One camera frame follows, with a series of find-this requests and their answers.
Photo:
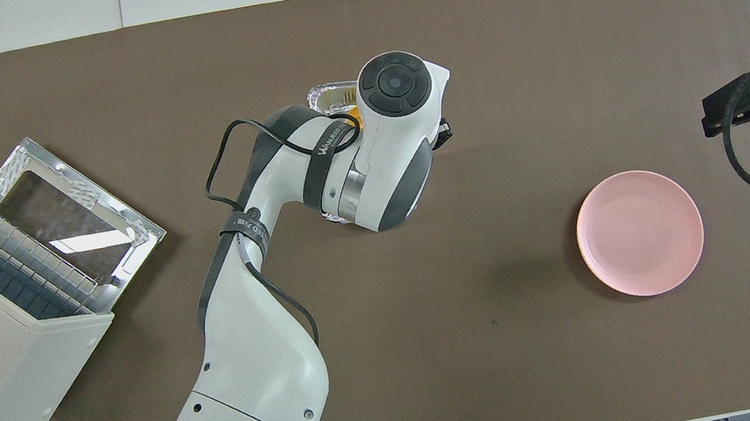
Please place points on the glass oven door metal frame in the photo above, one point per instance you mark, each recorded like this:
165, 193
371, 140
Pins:
66, 211

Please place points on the brown table mat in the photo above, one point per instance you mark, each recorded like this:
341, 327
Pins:
526, 369

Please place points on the aluminium foil tray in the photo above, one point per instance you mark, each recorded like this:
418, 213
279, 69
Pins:
327, 91

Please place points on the pink round plate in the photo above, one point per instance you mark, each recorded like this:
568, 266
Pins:
640, 233

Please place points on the sliced yellow bread loaf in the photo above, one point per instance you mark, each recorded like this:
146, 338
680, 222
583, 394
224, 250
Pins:
354, 118

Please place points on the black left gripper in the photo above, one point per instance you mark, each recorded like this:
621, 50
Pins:
443, 133

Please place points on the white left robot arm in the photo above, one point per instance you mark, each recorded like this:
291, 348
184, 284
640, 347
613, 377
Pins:
259, 385

